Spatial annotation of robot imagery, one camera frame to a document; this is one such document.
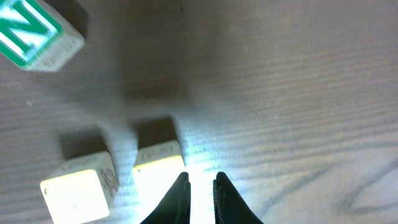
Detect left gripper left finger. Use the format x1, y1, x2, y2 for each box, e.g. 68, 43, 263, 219
141, 172, 191, 224

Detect green N block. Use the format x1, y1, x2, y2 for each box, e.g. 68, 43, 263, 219
1, 0, 85, 72

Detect yellow O block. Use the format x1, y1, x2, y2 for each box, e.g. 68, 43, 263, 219
132, 140, 186, 216

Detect yellow C block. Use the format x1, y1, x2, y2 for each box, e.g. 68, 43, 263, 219
40, 151, 119, 224

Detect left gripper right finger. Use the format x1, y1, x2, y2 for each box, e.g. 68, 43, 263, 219
213, 172, 263, 224

